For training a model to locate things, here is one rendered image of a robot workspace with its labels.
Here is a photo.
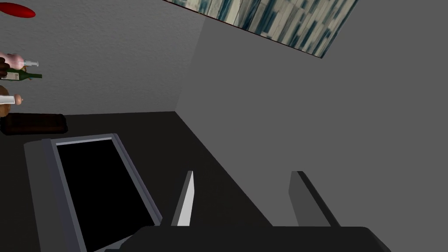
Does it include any grey appliance with black door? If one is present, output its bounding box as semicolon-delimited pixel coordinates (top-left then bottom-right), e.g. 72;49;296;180
23;133;163;252

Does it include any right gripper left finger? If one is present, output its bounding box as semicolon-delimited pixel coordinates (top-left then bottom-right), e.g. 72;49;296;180
170;170;195;227

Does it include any green wine bottle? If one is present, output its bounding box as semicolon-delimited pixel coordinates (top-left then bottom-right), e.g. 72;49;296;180
0;68;43;82

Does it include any red oval plate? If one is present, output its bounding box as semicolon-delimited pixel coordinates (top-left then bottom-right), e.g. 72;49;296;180
0;2;36;19

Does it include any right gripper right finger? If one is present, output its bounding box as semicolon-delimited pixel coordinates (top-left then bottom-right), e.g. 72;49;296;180
288;171;341;228

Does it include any pink bottle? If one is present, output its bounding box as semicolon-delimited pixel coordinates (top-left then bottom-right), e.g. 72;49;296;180
0;53;39;70

